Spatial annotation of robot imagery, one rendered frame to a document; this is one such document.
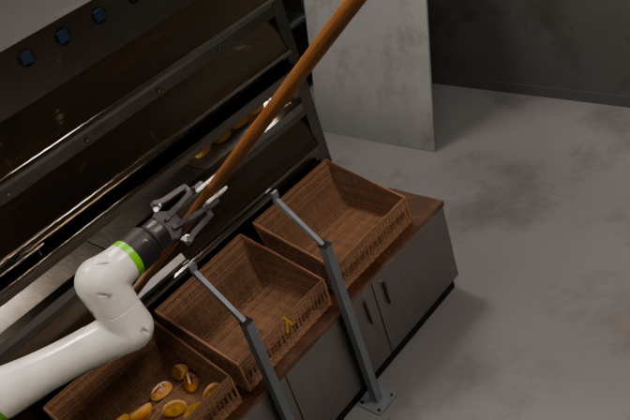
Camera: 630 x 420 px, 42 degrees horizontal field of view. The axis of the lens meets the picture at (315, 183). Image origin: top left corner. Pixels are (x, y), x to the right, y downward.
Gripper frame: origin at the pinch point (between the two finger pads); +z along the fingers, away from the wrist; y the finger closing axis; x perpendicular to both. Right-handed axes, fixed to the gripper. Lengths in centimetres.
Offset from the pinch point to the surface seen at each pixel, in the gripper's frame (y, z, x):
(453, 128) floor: 47, 303, -240
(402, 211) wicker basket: 50, 141, -135
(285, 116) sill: -20, 134, -140
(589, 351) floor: 154, 151, -117
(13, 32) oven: -99, 36, -92
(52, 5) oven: -103, 58, -95
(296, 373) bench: 66, 50, -145
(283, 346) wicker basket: 53, 52, -140
